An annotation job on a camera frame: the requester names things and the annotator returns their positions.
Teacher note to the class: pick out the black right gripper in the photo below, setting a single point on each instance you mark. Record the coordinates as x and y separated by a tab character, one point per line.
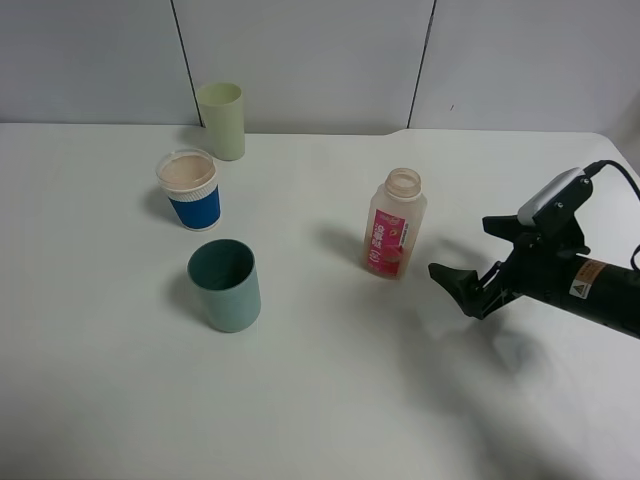
533	268

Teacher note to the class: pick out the pink label drink bottle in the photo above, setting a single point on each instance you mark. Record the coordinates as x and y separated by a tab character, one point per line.
395	216

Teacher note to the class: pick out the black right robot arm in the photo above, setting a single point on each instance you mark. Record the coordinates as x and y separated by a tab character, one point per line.
600	292

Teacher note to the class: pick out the teal green plastic cup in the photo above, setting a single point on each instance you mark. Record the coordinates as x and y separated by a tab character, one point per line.
225	276

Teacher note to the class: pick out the pale green tall cup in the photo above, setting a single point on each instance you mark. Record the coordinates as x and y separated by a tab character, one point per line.
222	111

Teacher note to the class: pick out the blue sleeved paper cup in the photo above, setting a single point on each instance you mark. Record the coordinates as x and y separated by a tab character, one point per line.
189	180

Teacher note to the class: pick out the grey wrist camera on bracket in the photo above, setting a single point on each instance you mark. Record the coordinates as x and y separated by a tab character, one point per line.
554	206

